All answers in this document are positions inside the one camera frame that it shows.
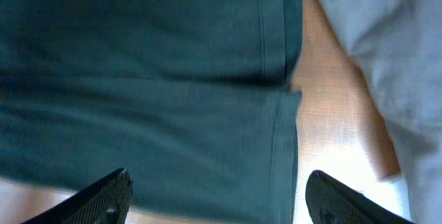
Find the dark green Nike t-shirt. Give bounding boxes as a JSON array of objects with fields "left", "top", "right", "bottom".
[{"left": 1, "top": 0, "right": 302, "bottom": 223}]

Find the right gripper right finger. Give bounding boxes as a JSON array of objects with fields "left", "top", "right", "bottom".
[{"left": 305, "top": 170, "right": 412, "bottom": 224}]

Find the grey t-shirt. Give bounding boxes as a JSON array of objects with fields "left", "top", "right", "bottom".
[{"left": 319, "top": 0, "right": 441, "bottom": 223}]

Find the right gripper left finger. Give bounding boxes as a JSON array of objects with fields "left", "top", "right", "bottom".
[{"left": 23, "top": 168, "right": 133, "bottom": 224}]

